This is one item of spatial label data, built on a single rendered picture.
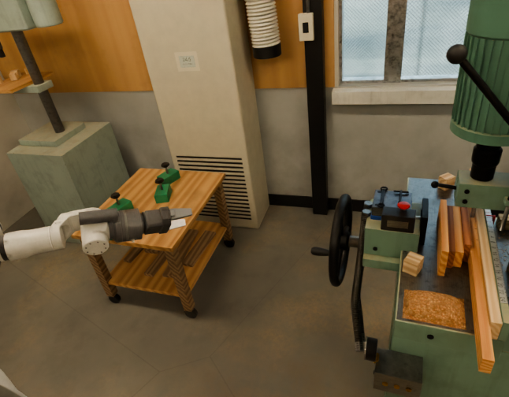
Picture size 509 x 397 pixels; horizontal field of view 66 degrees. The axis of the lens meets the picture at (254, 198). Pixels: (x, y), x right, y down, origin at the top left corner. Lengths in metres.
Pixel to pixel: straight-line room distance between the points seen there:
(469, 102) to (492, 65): 0.09
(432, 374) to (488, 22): 0.90
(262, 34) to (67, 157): 1.34
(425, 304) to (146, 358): 1.49
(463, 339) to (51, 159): 2.29
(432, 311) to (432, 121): 1.61
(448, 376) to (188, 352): 1.21
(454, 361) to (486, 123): 0.64
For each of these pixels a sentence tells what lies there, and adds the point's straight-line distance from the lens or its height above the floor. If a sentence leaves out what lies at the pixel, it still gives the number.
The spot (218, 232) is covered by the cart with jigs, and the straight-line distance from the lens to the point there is 2.37.
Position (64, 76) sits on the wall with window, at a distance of 3.15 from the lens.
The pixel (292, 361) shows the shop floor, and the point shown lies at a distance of 1.95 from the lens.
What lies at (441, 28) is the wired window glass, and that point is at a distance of 2.34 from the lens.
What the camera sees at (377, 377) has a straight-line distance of 1.22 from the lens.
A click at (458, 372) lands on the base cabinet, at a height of 0.59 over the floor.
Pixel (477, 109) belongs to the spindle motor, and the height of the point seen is 1.27.
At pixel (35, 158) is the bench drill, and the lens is 2.73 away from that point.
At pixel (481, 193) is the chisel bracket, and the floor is 1.05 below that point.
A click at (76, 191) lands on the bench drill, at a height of 0.46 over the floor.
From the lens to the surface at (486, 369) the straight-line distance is 0.90.
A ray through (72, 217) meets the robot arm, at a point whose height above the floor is 1.07.
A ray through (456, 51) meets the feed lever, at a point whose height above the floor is 1.42.
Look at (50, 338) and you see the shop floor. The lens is 2.46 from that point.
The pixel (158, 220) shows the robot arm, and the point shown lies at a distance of 1.12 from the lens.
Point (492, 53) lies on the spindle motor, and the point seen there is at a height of 1.39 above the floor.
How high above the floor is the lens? 1.63
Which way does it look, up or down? 34 degrees down
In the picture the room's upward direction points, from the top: 9 degrees counter-clockwise
